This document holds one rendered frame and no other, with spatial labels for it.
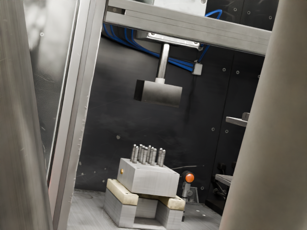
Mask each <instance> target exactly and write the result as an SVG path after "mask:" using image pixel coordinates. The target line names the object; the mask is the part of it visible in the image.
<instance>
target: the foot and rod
mask: <svg viewBox="0 0 307 230"><path fill-rule="evenodd" d="M170 47H171V44H170V43H165V42H163V43H162V45H161V51H160V56H159V63H158V68H157V73H156V79H155V82H150V81H145V80H139V79H137V83H136V88H135V93H134V100H137V101H141V102H146V103H152V104H157V105H165V106H170V107H176V108H179V105H180V98H181V92H182V87H178V86H173V85H168V84H164V81H165V76H166V70H167V65H168V59H169V53H170Z"/></svg>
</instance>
